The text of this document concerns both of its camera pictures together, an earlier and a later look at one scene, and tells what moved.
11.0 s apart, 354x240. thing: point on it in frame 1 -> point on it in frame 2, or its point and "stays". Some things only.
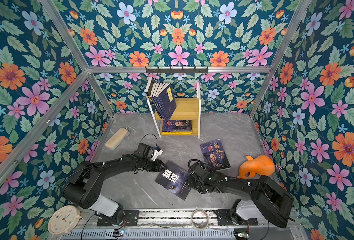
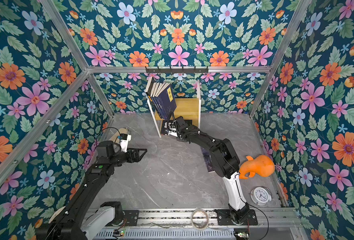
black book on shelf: x=150 y=91 stays
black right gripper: x=189 y=182 -> x=179 y=138
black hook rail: x=176 y=70 stays
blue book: x=167 y=102 stays
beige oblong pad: x=114 y=141 stays
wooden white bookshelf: x=185 y=120 stays
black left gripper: x=158 y=166 -> x=136 y=157
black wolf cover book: x=175 y=179 -> x=169 y=127
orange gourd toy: x=261 y=165 stays
